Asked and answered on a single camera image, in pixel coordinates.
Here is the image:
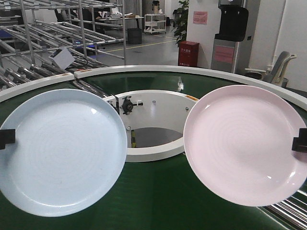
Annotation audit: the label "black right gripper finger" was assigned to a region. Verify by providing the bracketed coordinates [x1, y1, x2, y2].
[292, 128, 307, 153]

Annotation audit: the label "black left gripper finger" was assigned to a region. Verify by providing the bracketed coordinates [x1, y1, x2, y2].
[0, 129, 16, 150]

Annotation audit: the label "light pink plate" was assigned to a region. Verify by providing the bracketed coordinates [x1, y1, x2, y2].
[183, 85, 307, 207]

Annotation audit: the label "light blue plate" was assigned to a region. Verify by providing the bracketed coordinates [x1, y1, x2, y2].
[0, 89, 127, 217]

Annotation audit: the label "white outer conveyor rim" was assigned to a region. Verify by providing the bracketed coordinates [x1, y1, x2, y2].
[0, 65, 307, 110]

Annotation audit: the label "steel conveyor rollers right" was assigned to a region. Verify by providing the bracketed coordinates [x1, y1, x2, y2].
[263, 187, 307, 230]

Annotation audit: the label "steel conveyor rollers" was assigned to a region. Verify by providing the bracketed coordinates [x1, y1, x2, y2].
[72, 80, 109, 98]
[263, 187, 307, 230]

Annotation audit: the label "steel conveyor rollers left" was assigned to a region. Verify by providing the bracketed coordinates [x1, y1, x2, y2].
[72, 80, 109, 98]

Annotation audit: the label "grey office chair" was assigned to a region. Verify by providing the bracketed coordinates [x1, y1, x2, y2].
[244, 51, 297, 87]

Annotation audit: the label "white paper box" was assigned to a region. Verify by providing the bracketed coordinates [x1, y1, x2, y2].
[48, 47, 75, 69]

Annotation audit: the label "metal roller rack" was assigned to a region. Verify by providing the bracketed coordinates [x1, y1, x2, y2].
[0, 0, 126, 90]

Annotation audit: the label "black water dispenser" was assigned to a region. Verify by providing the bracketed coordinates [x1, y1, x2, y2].
[211, 0, 248, 73]

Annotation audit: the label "red fire extinguisher box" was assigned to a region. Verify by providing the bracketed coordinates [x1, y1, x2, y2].
[178, 41, 199, 67]

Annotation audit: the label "black plastic crate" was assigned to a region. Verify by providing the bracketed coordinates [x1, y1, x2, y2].
[127, 28, 142, 44]

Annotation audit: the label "green potted plant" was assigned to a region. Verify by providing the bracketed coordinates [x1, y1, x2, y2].
[173, 0, 189, 46]

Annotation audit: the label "white shelf cart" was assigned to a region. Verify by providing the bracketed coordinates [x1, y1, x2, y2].
[144, 14, 166, 34]

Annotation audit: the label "white inner conveyor ring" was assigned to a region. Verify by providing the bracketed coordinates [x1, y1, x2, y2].
[102, 90, 200, 162]

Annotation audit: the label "pink wall notice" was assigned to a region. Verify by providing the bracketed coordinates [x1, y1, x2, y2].
[193, 11, 208, 25]

